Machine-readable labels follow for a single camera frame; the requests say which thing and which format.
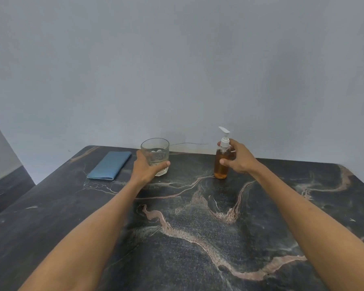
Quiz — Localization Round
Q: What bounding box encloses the person's left hand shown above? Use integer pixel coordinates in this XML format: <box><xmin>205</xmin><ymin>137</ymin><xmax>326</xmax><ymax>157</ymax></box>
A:
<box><xmin>129</xmin><ymin>150</ymin><xmax>171</xmax><ymax>188</ymax></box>

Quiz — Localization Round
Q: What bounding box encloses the person's right hand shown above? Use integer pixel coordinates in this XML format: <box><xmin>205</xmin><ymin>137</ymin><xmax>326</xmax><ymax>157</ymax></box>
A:
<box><xmin>217</xmin><ymin>139</ymin><xmax>262</xmax><ymax>175</ymax></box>

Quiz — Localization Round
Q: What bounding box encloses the amber liquid pump bottle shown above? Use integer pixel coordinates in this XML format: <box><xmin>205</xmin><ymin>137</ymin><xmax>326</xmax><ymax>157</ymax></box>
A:
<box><xmin>214</xmin><ymin>127</ymin><xmax>233</xmax><ymax>180</ymax></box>

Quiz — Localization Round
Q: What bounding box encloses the clear drinking glass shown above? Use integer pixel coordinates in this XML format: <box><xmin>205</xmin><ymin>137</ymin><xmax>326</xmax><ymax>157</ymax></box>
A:
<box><xmin>140</xmin><ymin>138</ymin><xmax>170</xmax><ymax>177</ymax></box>

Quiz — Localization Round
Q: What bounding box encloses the person's right forearm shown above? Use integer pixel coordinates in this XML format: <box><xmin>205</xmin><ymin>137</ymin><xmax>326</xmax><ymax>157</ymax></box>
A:
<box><xmin>249</xmin><ymin>162</ymin><xmax>364</xmax><ymax>291</ymax></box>

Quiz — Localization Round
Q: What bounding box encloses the person's left forearm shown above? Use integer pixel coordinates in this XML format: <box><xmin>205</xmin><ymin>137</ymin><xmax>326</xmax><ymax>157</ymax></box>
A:
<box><xmin>18</xmin><ymin>178</ymin><xmax>147</xmax><ymax>291</ymax></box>

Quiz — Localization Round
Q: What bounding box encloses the folded blue cloth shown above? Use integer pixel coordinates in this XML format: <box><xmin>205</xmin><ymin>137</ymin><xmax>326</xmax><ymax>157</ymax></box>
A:
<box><xmin>86</xmin><ymin>151</ymin><xmax>132</xmax><ymax>181</ymax></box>

